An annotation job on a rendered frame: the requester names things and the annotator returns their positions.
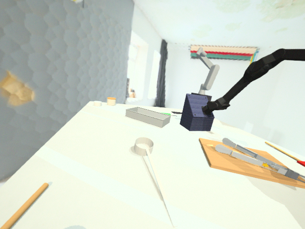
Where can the cream jar with orange lid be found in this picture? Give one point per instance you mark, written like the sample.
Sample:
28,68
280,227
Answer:
111,101

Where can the orange wooden board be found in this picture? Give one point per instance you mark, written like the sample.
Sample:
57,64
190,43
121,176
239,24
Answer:
232,164

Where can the tan wooden rod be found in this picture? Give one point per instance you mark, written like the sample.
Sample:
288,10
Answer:
24,207

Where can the white long-handled ladle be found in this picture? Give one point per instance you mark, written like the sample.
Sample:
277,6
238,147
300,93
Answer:
144,146

